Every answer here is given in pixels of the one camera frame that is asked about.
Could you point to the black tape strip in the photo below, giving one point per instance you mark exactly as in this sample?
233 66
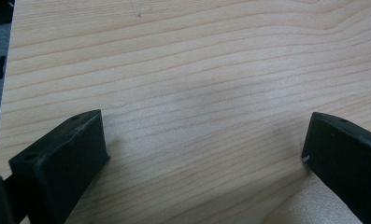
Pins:
1 67

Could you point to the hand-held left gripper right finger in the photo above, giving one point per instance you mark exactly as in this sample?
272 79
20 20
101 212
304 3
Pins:
345 161

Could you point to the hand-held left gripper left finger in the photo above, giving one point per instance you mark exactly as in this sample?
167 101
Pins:
58 165

